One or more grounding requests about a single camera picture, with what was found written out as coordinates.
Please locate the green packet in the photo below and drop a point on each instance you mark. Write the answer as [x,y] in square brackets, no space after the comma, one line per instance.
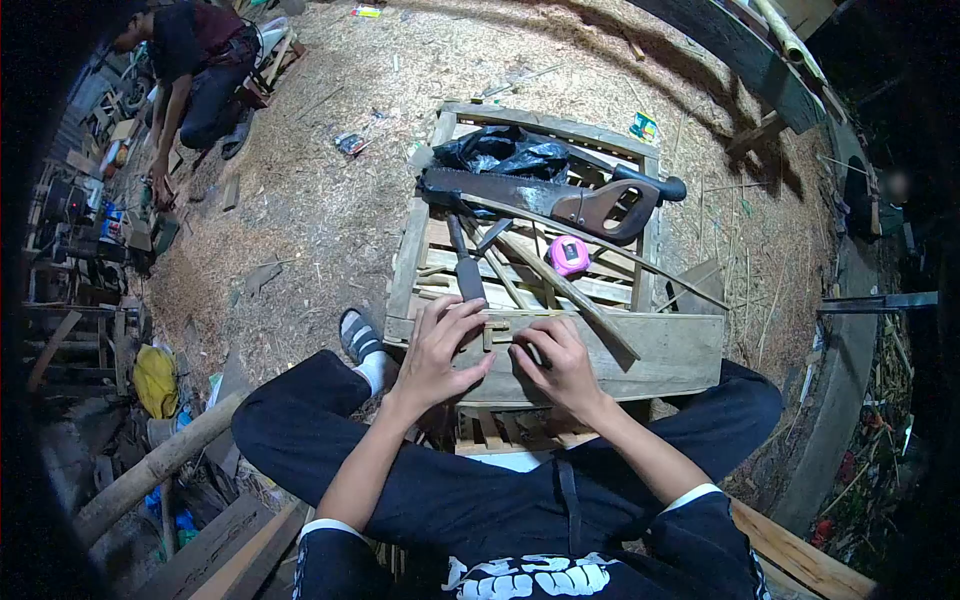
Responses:
[643,127]

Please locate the dark wooden beam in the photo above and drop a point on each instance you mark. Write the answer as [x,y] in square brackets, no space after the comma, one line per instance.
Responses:
[742,52]

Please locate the person's left middle finger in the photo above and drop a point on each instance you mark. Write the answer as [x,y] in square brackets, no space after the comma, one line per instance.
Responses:
[461,309]

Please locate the person's right hand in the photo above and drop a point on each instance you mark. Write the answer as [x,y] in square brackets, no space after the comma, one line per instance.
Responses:
[570,375]

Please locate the person's left index finger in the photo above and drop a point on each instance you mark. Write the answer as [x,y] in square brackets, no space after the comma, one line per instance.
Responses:
[472,326]

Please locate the light wooden plank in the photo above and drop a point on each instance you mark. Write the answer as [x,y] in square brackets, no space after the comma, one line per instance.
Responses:
[795,559]

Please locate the grey wooden board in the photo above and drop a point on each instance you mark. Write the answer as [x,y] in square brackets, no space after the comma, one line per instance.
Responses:
[660,352]

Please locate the person's right index finger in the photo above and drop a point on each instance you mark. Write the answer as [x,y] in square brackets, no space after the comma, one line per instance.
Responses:
[546,330]

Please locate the person's left thumb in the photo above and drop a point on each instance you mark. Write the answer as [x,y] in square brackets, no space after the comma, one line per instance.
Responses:
[478,371]

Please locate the cluttered tool bench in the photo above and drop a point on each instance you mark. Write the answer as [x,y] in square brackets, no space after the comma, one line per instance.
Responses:
[90,225]

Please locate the black plastic bag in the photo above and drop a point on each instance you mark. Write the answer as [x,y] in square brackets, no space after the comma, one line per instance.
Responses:
[502,154]

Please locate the flat wooden stick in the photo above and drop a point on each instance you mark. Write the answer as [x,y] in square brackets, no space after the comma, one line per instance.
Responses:
[570,292]

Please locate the person's left little finger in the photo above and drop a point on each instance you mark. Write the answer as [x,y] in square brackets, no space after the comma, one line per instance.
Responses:
[418,313]

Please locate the small bamboo piece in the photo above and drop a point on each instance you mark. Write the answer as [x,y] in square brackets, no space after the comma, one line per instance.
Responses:
[499,335]

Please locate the thick bamboo pole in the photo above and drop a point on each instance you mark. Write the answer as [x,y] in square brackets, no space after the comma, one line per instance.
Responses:
[150,469]

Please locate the person's left hand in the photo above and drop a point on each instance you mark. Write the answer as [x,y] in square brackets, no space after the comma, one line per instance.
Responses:
[435,360]

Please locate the stack of brown planks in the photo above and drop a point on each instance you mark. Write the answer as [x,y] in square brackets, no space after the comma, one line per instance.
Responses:
[225,555]

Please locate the wooden slat crate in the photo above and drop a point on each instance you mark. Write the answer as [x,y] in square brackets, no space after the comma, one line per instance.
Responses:
[420,255]

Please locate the pink tape measure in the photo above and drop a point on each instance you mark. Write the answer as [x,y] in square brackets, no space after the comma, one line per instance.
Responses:
[569,256]

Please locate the person's right thumb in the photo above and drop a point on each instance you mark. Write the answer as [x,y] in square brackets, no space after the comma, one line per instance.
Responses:
[525,358]

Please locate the person's left ring finger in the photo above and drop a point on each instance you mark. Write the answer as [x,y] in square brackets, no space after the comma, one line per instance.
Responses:
[439,306]

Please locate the long thin bamboo strip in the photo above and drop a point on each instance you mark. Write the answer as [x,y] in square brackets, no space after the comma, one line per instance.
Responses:
[637,259]

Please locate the person's body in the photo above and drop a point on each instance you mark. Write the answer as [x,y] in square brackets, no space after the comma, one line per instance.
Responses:
[525,577]

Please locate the person's legs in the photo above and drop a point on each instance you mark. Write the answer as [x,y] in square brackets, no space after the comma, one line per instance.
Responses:
[450,487]

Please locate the yellow bag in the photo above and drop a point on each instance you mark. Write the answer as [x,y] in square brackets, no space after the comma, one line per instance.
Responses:
[155,381]

